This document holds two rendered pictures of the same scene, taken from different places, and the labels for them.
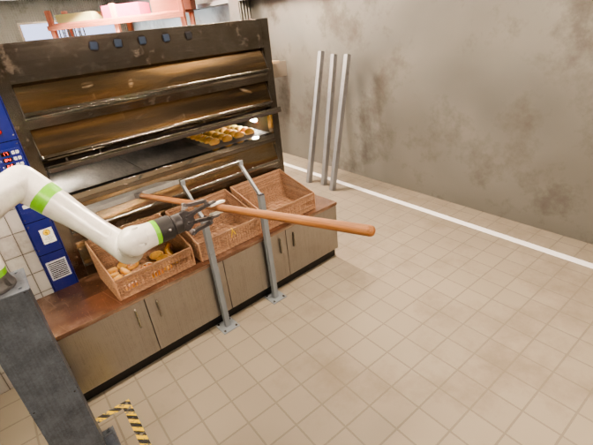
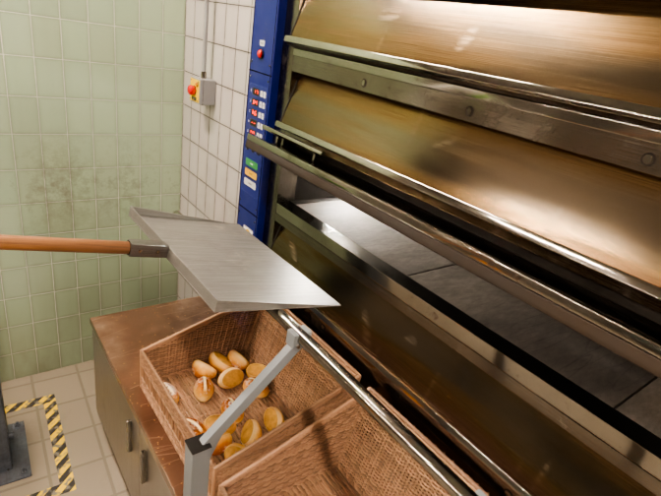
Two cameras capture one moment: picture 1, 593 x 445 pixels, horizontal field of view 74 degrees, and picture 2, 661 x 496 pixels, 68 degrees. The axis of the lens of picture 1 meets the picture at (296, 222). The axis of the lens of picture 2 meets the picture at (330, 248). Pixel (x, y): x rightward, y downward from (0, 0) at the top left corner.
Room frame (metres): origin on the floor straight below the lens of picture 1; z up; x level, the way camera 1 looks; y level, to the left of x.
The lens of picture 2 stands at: (2.57, -0.13, 1.76)
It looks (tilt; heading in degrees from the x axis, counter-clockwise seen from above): 24 degrees down; 88
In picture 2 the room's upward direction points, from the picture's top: 10 degrees clockwise
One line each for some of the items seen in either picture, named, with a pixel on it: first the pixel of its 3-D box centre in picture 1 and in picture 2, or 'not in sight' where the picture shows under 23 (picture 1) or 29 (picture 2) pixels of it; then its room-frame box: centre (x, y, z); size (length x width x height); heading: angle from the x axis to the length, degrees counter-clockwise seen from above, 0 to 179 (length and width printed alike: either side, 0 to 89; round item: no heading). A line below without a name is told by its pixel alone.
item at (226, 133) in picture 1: (217, 131); not in sight; (3.68, 0.65, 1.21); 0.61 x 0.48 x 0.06; 38
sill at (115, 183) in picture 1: (182, 162); (482, 340); (2.99, 0.84, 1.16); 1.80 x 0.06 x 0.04; 128
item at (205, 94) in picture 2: not in sight; (202, 91); (2.01, 1.97, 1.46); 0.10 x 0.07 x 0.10; 128
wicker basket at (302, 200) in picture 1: (273, 197); not in sight; (3.15, 0.18, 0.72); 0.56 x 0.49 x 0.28; 129
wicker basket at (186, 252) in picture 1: (141, 252); (244, 380); (2.41, 1.11, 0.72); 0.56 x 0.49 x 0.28; 130
